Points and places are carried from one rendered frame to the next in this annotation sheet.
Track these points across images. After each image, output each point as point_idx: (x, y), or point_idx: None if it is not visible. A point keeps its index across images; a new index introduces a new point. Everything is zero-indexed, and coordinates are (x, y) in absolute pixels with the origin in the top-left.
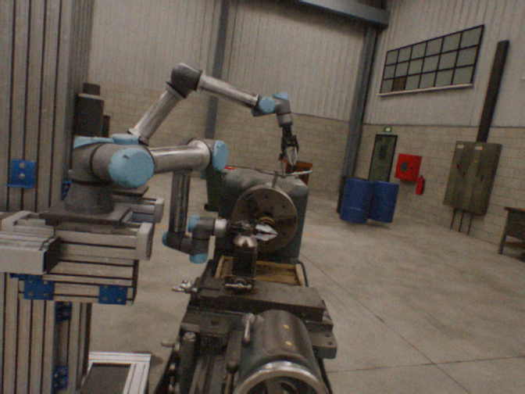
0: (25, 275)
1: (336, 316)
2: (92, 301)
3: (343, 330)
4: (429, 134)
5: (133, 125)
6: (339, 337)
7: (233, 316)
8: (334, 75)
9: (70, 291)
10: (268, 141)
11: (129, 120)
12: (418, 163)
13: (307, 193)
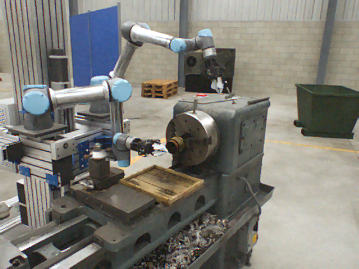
0: (11, 161)
1: (352, 243)
2: (45, 180)
3: (349, 258)
4: None
5: (256, 54)
6: (337, 263)
7: (82, 205)
8: None
9: (36, 173)
10: None
11: (252, 50)
12: None
13: (233, 118)
